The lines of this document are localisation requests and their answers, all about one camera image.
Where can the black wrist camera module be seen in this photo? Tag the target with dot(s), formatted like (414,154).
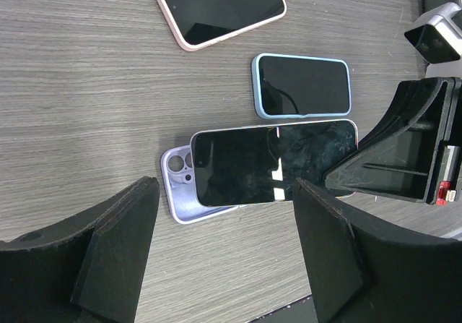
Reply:
(436,34)

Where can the silver edged black smartphone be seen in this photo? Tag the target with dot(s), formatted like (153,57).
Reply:
(259,164)

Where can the lavender phone case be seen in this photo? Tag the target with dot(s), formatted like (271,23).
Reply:
(178,178)

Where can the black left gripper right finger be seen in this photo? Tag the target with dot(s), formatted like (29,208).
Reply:
(362,268)

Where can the pink phone case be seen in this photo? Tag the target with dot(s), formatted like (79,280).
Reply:
(216,12)

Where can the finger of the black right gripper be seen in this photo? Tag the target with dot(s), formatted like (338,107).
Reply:
(414,152)

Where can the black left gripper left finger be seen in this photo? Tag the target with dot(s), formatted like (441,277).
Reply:
(86,268)

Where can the light blue phone case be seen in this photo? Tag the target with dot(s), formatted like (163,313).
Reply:
(260,88)

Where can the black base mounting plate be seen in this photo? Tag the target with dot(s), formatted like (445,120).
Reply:
(300,311)

